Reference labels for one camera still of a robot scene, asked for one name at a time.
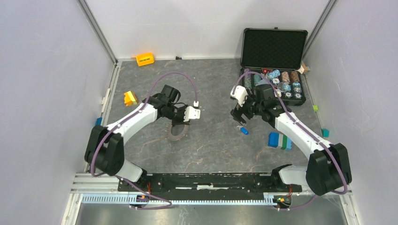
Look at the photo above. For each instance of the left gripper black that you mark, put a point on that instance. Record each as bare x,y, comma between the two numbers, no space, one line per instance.
181,121

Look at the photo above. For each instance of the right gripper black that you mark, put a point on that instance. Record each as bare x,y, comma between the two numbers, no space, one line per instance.
237,113

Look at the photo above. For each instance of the key with blue tag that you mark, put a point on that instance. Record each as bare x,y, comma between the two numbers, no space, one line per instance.
243,130

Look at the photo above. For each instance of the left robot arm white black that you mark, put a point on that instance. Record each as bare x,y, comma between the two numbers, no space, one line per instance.
105,148

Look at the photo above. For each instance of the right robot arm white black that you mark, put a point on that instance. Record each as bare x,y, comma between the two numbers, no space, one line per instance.
328,167

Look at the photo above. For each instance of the blue green white brick stack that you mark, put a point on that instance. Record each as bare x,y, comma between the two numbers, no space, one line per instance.
279,141

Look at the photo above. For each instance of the playing card deck blue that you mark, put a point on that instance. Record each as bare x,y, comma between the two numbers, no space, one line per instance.
263,82

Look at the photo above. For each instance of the yellow orange brick stack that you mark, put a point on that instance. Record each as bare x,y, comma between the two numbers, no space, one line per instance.
130,98

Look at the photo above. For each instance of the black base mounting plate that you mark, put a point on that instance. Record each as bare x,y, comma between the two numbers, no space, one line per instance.
213,186

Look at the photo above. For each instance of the black poker chip case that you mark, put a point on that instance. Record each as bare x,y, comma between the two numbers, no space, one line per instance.
277,53

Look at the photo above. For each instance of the orange toothed block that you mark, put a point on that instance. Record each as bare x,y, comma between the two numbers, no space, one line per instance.
145,59

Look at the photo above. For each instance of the wooden block behind case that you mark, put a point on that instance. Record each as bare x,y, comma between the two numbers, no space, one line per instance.
304,69

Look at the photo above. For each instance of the teal cube right edge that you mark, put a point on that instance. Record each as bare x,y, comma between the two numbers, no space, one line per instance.
325,132

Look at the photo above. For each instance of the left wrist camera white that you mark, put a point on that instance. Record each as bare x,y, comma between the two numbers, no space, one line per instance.
191,113

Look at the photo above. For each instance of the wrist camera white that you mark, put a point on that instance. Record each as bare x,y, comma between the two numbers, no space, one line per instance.
191,113
240,94

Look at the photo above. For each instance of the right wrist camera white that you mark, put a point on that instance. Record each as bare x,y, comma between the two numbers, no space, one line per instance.
240,94

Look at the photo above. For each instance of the blue cube left rail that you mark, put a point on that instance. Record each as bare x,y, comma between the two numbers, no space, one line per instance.
98,121

